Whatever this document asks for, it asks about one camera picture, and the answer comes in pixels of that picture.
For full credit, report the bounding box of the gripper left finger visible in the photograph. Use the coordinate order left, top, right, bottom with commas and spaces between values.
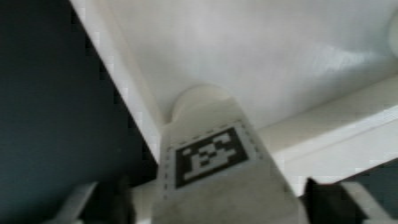
43, 176, 137, 224

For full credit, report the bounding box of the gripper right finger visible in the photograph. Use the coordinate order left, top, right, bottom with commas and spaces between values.
301, 178, 398, 224

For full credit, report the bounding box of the white table leg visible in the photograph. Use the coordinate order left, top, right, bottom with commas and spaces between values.
151, 85, 310, 224

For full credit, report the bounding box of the white square tabletop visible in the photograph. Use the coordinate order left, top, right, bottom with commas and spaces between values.
70, 0, 398, 188

